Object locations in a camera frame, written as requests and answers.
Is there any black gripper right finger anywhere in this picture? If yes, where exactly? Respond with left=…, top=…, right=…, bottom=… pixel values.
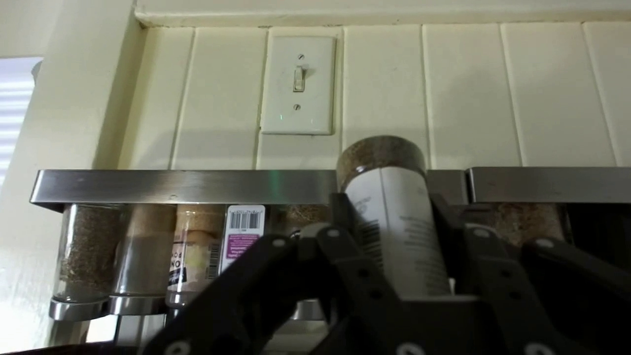
left=427, top=192, right=631, bottom=355

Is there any white light switch plate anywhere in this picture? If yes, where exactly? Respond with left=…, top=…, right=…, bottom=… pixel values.
left=259, top=34, right=340, bottom=139

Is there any steel spice shelf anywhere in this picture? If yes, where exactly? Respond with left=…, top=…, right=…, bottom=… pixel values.
left=28, top=164, right=631, bottom=214

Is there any tan spice jar printed label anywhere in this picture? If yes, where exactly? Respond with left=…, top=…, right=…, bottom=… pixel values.
left=164, top=204, right=229, bottom=312

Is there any jar with purple white label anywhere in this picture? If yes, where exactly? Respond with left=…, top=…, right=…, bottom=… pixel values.
left=216, top=204, right=269, bottom=275

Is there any glass jar of pepper grains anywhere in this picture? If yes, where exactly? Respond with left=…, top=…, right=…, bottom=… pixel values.
left=48, top=204, right=129, bottom=324

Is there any white window blind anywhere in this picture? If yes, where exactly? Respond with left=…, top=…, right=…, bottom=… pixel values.
left=0, top=56, right=46, bottom=190

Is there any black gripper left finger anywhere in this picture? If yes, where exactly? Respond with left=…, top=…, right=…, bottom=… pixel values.
left=145, top=192, right=407, bottom=355

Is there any spice bottle with white label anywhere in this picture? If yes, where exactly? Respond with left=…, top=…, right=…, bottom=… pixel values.
left=336, top=135, right=456, bottom=302

